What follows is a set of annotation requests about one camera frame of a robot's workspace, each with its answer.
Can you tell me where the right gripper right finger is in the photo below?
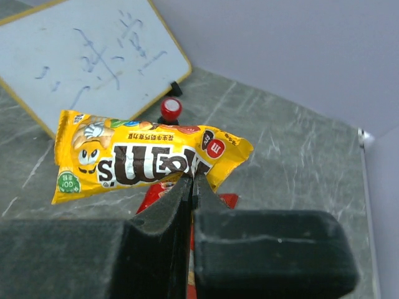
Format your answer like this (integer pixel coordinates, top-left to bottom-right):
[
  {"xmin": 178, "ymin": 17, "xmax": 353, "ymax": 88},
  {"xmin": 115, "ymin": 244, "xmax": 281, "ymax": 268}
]
[{"xmin": 192, "ymin": 174, "xmax": 231, "ymax": 224}]

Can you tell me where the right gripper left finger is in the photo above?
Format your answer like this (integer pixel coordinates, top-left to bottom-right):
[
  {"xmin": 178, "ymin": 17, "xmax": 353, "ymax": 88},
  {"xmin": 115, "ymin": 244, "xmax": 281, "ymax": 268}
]
[{"xmin": 129, "ymin": 176, "xmax": 192, "ymax": 240}]

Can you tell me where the red Doritos bag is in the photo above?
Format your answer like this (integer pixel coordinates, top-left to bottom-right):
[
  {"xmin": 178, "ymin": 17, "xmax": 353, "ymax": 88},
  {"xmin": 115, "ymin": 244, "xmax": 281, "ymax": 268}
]
[{"xmin": 135, "ymin": 182, "xmax": 240, "ymax": 299}]

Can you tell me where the yellow M&M's packet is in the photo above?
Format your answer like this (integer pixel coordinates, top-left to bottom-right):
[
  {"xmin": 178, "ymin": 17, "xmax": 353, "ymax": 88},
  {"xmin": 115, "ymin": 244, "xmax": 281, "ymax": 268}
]
[{"xmin": 52, "ymin": 110, "xmax": 254, "ymax": 204}]

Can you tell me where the small whiteboard yellow frame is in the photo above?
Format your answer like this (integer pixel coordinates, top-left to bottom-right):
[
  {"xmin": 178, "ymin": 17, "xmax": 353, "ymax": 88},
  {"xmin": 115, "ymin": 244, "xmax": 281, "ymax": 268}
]
[{"xmin": 1, "ymin": 1, "xmax": 192, "ymax": 136}]

